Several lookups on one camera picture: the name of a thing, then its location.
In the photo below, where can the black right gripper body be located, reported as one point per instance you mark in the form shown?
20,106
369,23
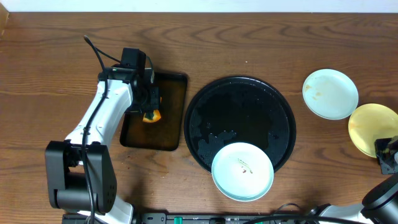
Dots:
386,160

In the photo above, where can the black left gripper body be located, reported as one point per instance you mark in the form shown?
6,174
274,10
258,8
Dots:
152,101

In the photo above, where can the orange sponge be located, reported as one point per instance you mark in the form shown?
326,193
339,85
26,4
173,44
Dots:
152,115

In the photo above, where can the yellow plastic plate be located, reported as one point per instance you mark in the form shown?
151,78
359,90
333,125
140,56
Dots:
370,122

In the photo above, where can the pale green plastic plate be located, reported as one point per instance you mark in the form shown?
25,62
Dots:
330,94

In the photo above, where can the light blue plastic plate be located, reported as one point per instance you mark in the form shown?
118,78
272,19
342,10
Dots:
242,172

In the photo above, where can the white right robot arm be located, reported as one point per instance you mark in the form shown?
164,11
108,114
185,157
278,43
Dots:
380,204

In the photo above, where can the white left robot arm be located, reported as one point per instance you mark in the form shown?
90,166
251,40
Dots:
80,174

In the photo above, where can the rectangular black water tray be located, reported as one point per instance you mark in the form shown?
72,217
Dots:
163,132

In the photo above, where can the round black tray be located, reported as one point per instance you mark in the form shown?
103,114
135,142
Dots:
239,109

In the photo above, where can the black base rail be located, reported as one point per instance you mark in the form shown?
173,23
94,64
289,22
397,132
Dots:
162,218

